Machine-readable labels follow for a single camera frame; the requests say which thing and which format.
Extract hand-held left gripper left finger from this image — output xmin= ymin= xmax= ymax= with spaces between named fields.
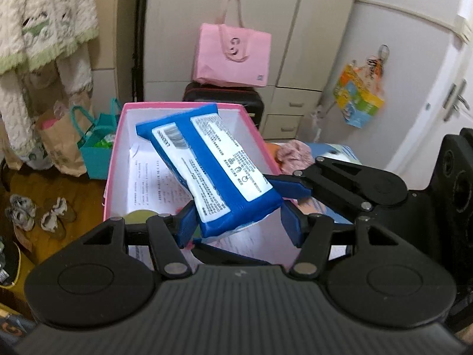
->
xmin=83 ymin=201 xmax=202 ymax=279

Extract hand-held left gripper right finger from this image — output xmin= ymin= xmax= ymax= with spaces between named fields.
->
xmin=281 ymin=205 xmax=401 ymax=280

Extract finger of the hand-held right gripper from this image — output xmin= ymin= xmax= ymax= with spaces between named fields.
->
xmin=192 ymin=243 xmax=276 ymax=267
xmin=263 ymin=156 xmax=375 ymax=212

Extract pink floral scrunchie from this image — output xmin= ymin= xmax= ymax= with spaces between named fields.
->
xmin=276 ymin=140 xmax=315 ymax=172

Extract green makeup sponge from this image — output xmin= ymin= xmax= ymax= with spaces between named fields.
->
xmin=125 ymin=210 xmax=159 ymax=226

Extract blue wipes packet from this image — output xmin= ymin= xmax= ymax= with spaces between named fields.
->
xmin=135 ymin=104 xmax=284 ymax=238

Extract pink cardboard box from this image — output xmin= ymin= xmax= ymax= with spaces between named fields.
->
xmin=101 ymin=101 xmax=351 ymax=267

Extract printed paper sheet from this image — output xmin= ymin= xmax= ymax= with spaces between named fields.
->
xmin=127 ymin=144 xmax=296 ymax=267

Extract clear plastic bag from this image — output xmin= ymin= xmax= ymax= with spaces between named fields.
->
xmin=310 ymin=104 xmax=328 ymax=143

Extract black suitcase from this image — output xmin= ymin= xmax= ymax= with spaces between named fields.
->
xmin=183 ymin=81 xmax=266 ymax=134

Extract colourful paper bag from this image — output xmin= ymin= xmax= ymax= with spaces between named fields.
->
xmin=333 ymin=44 xmax=387 ymax=129

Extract teal gift bag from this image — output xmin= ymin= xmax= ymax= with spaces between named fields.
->
xmin=71 ymin=98 xmax=122 ymax=180

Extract white door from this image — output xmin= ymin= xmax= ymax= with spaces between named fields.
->
xmin=384 ymin=0 xmax=473 ymax=178

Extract pink tote bag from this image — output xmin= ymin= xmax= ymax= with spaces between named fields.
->
xmin=191 ymin=0 xmax=272 ymax=88

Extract brown paper bag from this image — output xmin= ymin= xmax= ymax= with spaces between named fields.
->
xmin=35 ymin=92 xmax=93 ymax=177

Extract beige wardrobe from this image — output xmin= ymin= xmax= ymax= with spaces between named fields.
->
xmin=92 ymin=0 xmax=363 ymax=145

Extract black clothes rack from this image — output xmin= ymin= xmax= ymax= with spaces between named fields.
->
xmin=131 ymin=0 xmax=145 ymax=100

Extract cream fluffy pants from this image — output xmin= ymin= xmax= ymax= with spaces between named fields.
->
xmin=0 ymin=44 xmax=95 ymax=130

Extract cream fluffy cardigan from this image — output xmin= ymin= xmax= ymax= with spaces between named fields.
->
xmin=0 ymin=0 xmax=100 ymax=75

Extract metal door handle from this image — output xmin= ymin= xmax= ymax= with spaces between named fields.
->
xmin=443 ymin=79 xmax=471 ymax=121

